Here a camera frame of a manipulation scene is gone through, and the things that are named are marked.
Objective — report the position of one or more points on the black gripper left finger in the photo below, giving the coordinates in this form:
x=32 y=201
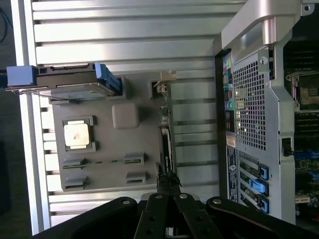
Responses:
x=154 y=216

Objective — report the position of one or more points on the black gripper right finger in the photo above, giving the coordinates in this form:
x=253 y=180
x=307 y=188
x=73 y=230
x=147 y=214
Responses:
x=197 y=219

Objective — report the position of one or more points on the blue slot cover latch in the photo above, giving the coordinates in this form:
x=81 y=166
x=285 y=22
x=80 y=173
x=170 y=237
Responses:
x=264 y=171
x=264 y=205
x=258 y=186

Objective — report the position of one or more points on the grey parts rack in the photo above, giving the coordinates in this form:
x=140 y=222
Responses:
x=104 y=149

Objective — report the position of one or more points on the silver CPU chip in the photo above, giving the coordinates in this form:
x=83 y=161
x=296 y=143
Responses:
x=76 y=135

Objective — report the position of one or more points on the grey open PC case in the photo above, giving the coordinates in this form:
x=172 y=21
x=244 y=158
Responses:
x=249 y=99

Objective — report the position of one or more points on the green motherboard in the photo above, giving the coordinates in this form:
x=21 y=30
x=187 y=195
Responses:
x=306 y=139

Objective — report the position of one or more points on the hard disk with blue caddy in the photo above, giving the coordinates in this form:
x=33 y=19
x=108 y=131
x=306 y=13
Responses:
x=64 y=79

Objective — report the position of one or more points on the CPU socket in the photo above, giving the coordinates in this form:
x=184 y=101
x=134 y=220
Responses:
x=307 y=92

